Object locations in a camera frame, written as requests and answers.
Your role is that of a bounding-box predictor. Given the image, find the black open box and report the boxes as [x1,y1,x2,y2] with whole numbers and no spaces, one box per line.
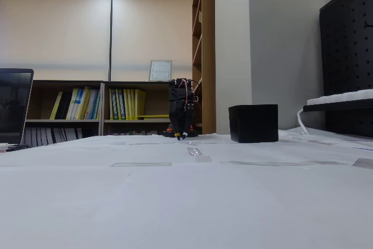
[228,104,279,144]

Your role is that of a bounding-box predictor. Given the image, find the crumpled clear plastic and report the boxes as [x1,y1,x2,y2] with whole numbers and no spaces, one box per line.
[186,147,213,163]

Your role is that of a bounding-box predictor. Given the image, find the wide yellow binder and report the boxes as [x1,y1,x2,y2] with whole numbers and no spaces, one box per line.
[134,89,147,121]

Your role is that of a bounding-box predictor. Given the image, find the framed certificate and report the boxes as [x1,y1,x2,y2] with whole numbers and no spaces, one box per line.
[149,60,173,82]

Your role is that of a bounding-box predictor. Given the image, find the low wooden bookshelf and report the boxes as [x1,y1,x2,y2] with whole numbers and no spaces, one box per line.
[101,80,173,136]
[24,79,103,147]

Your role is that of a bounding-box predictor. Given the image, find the tall wooden bookshelf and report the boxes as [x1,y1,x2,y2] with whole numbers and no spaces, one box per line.
[191,0,217,135]

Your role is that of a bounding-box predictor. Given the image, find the green yellow binder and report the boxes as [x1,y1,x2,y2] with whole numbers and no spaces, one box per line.
[115,88,123,121]
[108,88,117,121]

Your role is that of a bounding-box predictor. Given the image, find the white paper table cover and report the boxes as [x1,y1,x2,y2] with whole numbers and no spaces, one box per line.
[0,128,373,249]

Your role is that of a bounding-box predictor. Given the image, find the pale striped book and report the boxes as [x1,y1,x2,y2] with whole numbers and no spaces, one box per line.
[87,89,101,121]

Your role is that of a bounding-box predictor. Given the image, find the beige roller blind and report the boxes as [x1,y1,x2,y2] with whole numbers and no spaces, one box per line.
[111,0,195,82]
[0,0,111,80]

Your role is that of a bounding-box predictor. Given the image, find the long clear tape strip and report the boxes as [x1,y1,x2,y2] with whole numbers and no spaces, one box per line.
[220,160,349,167]

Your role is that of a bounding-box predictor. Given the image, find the blue white book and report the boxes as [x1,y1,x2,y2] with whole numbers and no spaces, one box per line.
[72,87,86,121]

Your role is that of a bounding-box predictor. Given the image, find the yellow white book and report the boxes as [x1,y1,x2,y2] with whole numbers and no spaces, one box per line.
[65,87,79,121]

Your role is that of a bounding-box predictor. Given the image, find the black books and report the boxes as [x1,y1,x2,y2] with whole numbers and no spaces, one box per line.
[55,90,73,121]

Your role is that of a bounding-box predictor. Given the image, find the slanted yellow book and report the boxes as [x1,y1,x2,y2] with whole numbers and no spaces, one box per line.
[49,91,64,121]

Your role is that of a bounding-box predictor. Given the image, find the grey file binders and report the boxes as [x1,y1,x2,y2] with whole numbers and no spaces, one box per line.
[24,127,84,147]

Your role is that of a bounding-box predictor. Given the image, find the white power strip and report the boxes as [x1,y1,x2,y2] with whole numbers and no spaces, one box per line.
[306,88,373,106]

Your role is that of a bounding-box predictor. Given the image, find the dark laptop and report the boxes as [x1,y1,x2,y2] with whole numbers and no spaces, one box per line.
[0,68,34,151]

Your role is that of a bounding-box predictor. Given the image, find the black pegboard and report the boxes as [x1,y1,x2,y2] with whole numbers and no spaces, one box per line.
[319,0,373,138]

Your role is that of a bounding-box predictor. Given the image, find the white power cable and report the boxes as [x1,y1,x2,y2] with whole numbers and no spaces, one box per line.
[297,108,310,135]

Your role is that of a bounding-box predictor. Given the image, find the black metal shelf rail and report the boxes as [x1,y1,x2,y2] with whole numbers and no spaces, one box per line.
[302,98,373,113]

